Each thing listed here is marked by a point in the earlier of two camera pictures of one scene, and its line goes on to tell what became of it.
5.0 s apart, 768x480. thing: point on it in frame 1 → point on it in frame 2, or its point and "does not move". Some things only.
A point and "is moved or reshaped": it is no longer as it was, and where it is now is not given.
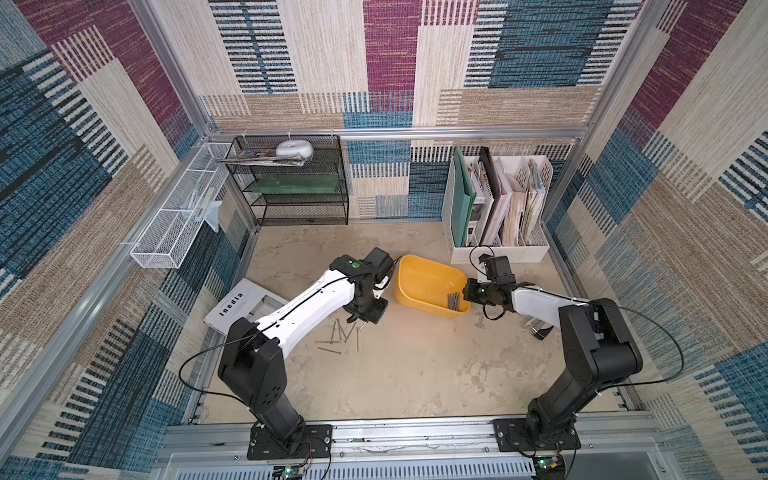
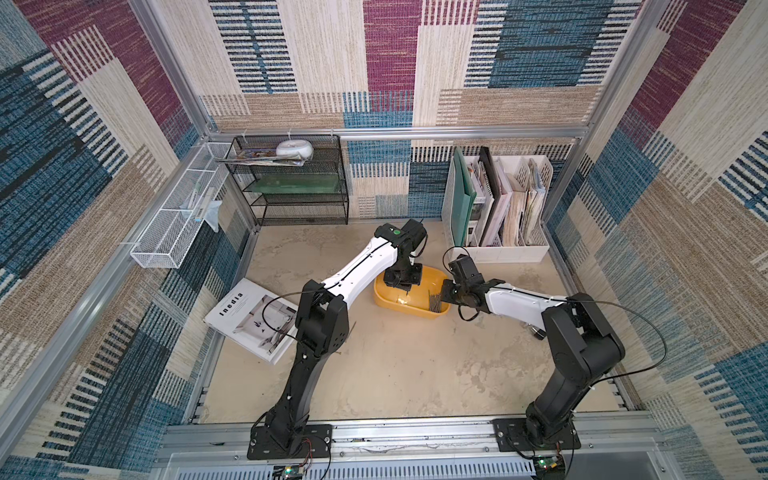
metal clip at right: (539, 328) does not move
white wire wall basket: (165, 241) does not move
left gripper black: (376, 315) → (415, 280)
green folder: (463, 196) does not move
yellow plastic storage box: (423, 285) is moved or reshaped
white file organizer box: (498, 205) does not move
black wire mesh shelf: (292, 180) does not move
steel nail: (453, 301) is moved or reshaped
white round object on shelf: (297, 148) does not move
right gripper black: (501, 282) → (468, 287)
